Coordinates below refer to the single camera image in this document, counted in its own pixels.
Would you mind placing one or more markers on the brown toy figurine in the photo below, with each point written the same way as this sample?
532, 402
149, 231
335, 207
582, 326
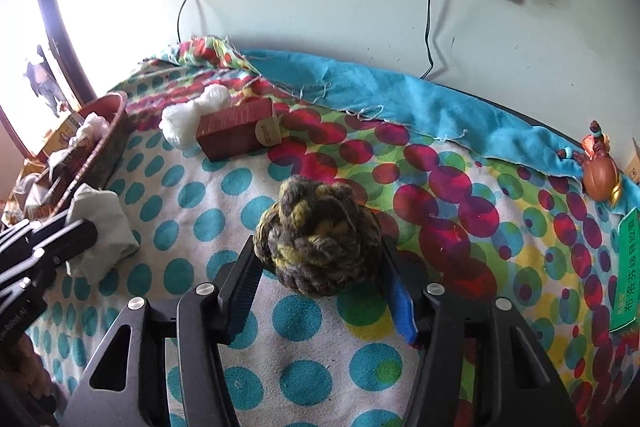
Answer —
600, 177

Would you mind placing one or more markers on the blue cloth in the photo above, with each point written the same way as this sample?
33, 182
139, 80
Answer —
375, 87

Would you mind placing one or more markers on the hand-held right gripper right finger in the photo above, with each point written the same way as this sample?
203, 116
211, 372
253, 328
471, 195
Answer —
402, 307

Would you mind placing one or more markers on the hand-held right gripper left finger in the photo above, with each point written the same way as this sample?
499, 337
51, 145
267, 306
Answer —
242, 292

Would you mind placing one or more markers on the brown woven basket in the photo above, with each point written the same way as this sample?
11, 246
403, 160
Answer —
107, 142

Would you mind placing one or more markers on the white plastic wad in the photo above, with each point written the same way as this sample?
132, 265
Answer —
175, 122

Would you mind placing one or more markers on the red box with tag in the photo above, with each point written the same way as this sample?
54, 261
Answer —
230, 132

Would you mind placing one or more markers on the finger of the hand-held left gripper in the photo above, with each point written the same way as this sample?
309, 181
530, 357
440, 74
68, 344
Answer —
30, 229
70, 242

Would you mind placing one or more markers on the white tissue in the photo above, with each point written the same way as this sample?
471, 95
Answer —
100, 227
92, 127

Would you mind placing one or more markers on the colourful dotted cloth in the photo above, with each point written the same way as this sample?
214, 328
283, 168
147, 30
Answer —
200, 187

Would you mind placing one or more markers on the green medicine box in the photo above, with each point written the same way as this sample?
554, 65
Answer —
627, 267

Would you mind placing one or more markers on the dark window frame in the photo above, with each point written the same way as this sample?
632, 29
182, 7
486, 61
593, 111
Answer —
75, 67

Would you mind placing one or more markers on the small cardboard box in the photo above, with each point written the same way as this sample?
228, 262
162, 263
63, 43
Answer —
635, 167

